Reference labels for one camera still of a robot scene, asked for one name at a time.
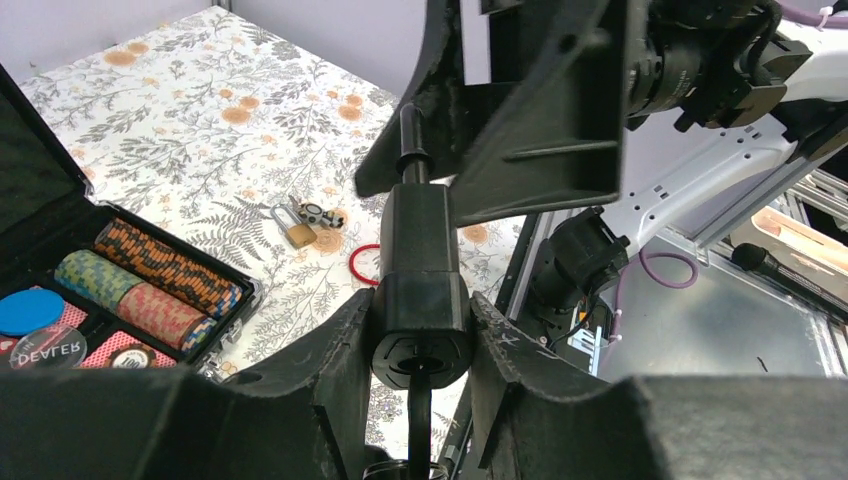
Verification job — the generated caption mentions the floral tablecloth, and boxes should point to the floral tablecloth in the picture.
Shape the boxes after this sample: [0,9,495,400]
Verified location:
[19,5,528,458]

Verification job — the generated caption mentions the small brass padlock astronaut keychain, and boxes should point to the small brass padlock astronaut keychain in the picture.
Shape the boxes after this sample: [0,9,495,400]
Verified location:
[269,196,346,249]

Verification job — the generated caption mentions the black padlock with keys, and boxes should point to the black padlock with keys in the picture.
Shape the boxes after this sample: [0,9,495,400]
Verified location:
[364,103,473,479]

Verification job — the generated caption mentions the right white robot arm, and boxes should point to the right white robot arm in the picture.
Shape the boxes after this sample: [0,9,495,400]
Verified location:
[355,1,847,317]

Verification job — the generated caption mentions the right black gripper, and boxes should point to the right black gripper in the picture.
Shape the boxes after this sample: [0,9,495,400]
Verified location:
[447,0,704,229]

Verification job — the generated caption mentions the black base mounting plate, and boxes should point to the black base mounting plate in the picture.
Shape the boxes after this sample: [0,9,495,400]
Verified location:
[441,210,604,479]

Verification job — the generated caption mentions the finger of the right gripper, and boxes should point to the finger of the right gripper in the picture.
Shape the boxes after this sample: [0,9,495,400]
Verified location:
[354,1,472,198]

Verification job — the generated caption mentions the black poker chip case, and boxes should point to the black poker chip case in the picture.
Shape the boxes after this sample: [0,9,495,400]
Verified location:
[1,74,262,372]

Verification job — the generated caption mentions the red cable lock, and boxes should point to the red cable lock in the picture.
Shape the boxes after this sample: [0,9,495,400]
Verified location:
[347,243,380,287]

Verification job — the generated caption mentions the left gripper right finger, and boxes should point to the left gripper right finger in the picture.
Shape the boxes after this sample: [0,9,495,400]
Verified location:
[469,294,847,479]

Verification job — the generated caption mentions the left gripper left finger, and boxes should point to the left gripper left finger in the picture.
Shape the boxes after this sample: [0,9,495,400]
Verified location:
[1,289,373,479]

